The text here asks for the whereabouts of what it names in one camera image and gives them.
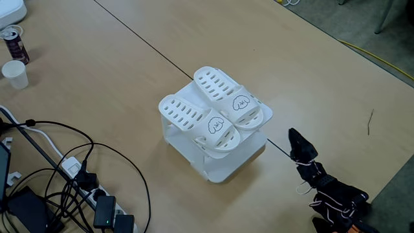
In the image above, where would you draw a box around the white slipper with dog drawing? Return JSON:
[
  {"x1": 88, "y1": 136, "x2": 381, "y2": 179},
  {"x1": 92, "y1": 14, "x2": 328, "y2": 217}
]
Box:
[
  {"x1": 158, "y1": 94, "x2": 242, "y2": 153},
  {"x1": 193, "y1": 65, "x2": 265, "y2": 131}
]

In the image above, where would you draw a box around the white two-tier shoe rack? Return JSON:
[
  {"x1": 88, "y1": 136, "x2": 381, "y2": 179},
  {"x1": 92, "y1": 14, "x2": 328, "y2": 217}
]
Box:
[{"x1": 160, "y1": 67, "x2": 274, "y2": 184}]

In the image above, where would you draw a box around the black power adapter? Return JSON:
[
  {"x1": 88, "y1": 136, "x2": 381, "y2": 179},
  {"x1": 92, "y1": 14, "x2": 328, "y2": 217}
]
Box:
[{"x1": 114, "y1": 214, "x2": 136, "y2": 233}]

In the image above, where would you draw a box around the black adapter with green light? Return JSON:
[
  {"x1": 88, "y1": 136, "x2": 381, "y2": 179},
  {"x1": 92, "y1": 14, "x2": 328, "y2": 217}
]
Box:
[{"x1": 93, "y1": 195, "x2": 117, "y2": 230}]

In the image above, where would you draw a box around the black plug-in charger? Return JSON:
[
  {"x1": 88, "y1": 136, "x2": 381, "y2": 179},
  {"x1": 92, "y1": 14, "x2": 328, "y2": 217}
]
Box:
[{"x1": 74, "y1": 160, "x2": 99, "y2": 192}]

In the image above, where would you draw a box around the white power strip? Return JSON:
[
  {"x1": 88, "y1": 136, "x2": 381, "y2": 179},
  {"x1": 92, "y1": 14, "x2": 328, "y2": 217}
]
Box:
[{"x1": 61, "y1": 157, "x2": 138, "y2": 233}]

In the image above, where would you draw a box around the flat black brick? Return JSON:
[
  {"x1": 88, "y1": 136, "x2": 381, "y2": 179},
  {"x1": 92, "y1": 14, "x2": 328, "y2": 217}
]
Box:
[{"x1": 6, "y1": 186, "x2": 64, "y2": 233}]

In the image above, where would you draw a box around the white paper cup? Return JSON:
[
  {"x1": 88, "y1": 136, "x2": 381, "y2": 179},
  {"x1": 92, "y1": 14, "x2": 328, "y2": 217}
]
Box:
[{"x1": 1, "y1": 60, "x2": 30, "y2": 91}]

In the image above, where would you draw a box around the purple drink can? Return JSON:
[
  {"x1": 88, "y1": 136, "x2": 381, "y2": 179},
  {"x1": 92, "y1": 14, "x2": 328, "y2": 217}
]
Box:
[{"x1": 2, "y1": 28, "x2": 30, "y2": 65}]

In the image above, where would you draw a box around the white box device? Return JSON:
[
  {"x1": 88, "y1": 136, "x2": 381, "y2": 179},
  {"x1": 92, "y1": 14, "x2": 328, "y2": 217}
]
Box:
[{"x1": 0, "y1": 0, "x2": 28, "y2": 30}]

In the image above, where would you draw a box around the short thin wire piece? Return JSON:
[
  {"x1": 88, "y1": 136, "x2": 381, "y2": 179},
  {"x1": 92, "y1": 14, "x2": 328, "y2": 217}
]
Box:
[{"x1": 367, "y1": 108, "x2": 375, "y2": 136}]

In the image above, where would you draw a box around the long black looping cable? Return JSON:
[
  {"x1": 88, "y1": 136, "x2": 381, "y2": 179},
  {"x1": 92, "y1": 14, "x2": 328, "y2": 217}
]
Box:
[{"x1": 43, "y1": 142, "x2": 152, "y2": 233}]

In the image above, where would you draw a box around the white power strip cable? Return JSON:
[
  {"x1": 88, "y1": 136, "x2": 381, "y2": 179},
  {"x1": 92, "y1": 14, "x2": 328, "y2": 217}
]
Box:
[{"x1": 0, "y1": 104, "x2": 65, "y2": 160}]

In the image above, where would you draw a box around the black cable with ferrite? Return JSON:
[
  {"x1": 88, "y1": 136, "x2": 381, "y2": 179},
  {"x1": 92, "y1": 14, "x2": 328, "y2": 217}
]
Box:
[{"x1": 0, "y1": 118, "x2": 95, "y2": 169}]

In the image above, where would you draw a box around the thin white cable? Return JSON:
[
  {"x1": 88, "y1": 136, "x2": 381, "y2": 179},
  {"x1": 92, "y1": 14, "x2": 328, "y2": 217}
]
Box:
[{"x1": 0, "y1": 25, "x2": 24, "y2": 40}]

